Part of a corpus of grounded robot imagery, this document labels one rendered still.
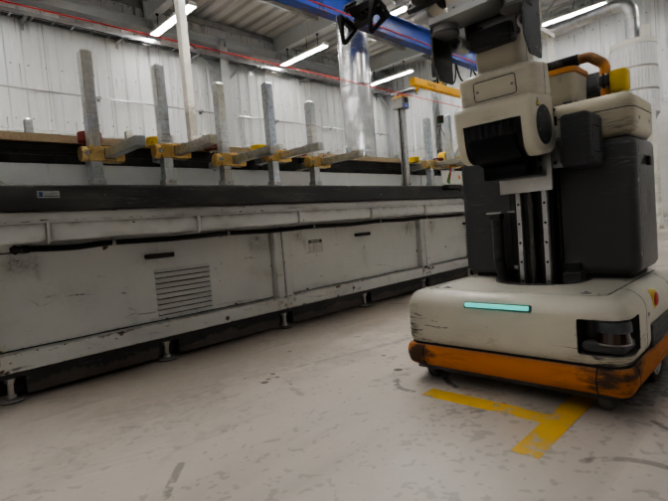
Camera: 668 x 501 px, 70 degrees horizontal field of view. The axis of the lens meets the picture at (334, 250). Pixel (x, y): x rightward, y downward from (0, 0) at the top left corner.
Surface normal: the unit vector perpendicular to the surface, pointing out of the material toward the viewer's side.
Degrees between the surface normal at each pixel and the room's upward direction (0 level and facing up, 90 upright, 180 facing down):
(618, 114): 90
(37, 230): 90
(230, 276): 90
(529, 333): 90
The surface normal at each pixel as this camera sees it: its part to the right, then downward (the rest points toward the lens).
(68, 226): 0.71, -0.02
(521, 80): -0.68, 0.23
